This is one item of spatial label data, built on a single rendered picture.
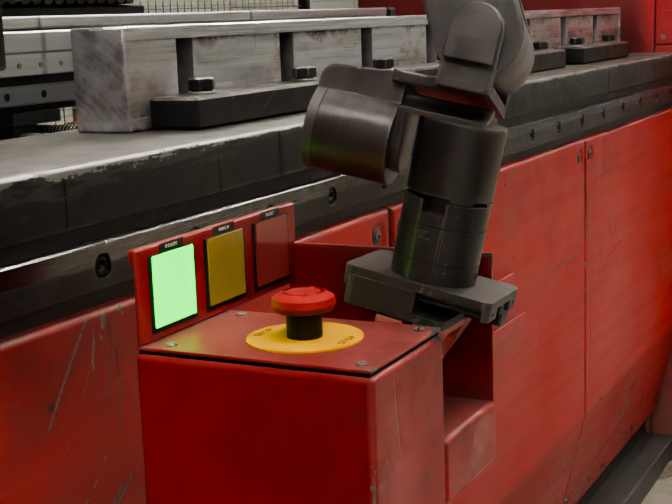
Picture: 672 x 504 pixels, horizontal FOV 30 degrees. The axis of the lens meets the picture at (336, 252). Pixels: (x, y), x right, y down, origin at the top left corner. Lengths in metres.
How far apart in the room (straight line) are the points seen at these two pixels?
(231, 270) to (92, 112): 0.37
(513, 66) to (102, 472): 0.43
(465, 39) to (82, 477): 0.42
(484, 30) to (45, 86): 0.77
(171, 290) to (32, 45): 0.69
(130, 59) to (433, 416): 0.52
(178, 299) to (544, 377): 1.17
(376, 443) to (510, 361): 1.05
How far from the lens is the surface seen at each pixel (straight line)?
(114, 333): 0.95
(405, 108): 0.80
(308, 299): 0.75
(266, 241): 0.88
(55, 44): 1.47
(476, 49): 0.78
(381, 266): 0.83
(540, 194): 1.83
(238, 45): 1.32
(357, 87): 0.82
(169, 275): 0.78
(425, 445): 0.77
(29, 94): 1.44
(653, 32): 2.72
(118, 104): 1.16
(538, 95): 1.81
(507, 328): 1.67
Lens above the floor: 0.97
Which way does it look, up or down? 11 degrees down
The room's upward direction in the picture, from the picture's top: 2 degrees counter-clockwise
